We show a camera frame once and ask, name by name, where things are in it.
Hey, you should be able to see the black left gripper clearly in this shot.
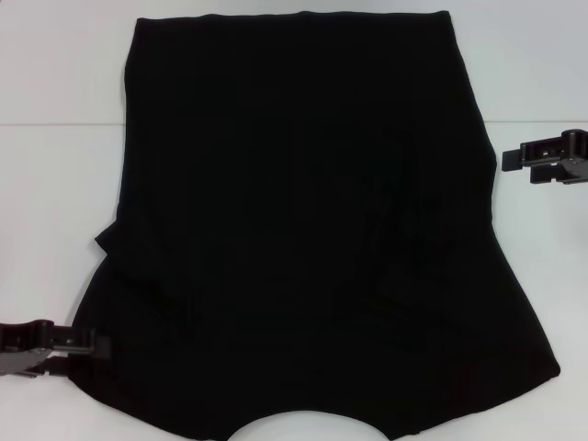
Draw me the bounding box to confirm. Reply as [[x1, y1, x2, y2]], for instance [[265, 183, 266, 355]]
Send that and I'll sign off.
[[0, 320, 112, 380]]

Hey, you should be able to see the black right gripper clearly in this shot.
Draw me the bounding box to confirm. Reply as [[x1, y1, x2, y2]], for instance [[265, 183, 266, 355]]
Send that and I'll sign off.
[[502, 129, 588, 186]]

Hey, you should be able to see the black t-shirt with FREE print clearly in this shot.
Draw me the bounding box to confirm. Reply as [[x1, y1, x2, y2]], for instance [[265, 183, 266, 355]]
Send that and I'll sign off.
[[85, 9, 562, 441]]

